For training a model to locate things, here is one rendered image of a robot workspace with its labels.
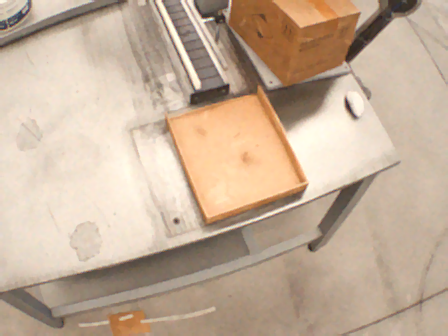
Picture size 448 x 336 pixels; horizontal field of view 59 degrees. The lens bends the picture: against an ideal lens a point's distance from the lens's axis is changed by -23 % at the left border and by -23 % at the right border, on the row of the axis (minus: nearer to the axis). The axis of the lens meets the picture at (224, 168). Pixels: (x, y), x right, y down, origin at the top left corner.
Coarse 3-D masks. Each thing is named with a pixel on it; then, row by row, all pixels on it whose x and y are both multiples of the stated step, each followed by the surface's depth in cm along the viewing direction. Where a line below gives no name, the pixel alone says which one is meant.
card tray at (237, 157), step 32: (256, 96) 133; (192, 128) 127; (224, 128) 128; (256, 128) 128; (192, 160) 123; (224, 160) 123; (256, 160) 124; (288, 160) 125; (224, 192) 120; (256, 192) 120; (288, 192) 119
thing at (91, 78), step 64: (128, 0) 151; (192, 0) 152; (0, 64) 135; (64, 64) 136; (128, 64) 136; (0, 128) 123; (64, 128) 125; (128, 128) 126; (320, 128) 131; (0, 192) 114; (64, 192) 116; (128, 192) 118; (192, 192) 119; (320, 192) 122; (0, 256) 105; (64, 256) 108; (128, 256) 110
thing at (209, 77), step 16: (176, 0) 145; (160, 16) 144; (176, 16) 141; (176, 32) 137; (192, 32) 137; (176, 48) 134; (192, 48) 134; (192, 64) 131; (208, 64) 132; (208, 80) 129
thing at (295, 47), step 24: (240, 0) 129; (264, 0) 118; (288, 0) 115; (312, 0) 116; (336, 0) 118; (240, 24) 137; (264, 24) 125; (288, 24) 114; (312, 24) 111; (336, 24) 117; (264, 48) 132; (288, 48) 121; (312, 48) 122; (336, 48) 129; (288, 72) 128; (312, 72) 134
